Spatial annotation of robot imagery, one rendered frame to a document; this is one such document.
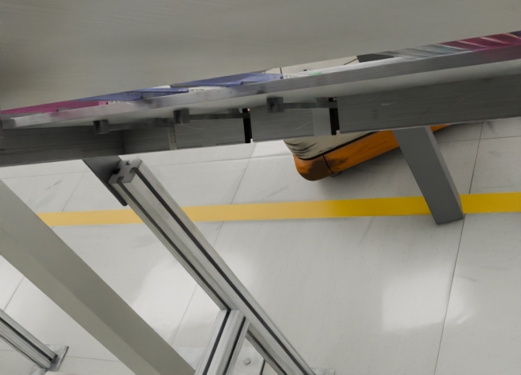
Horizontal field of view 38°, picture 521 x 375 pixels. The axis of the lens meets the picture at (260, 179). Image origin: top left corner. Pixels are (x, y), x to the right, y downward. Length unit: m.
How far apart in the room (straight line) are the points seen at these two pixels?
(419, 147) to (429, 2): 1.18
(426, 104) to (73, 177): 1.72
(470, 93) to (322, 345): 0.86
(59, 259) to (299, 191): 0.75
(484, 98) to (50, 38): 0.56
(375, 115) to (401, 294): 0.77
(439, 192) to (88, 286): 0.69
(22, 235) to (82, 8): 0.99
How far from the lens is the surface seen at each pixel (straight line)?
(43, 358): 1.88
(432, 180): 1.49
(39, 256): 1.20
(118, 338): 1.34
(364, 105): 0.79
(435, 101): 0.76
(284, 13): 0.23
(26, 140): 0.87
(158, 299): 1.81
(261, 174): 1.90
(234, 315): 1.21
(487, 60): 0.55
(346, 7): 0.24
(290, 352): 1.36
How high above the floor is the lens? 1.19
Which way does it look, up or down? 39 degrees down
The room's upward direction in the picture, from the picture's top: 34 degrees counter-clockwise
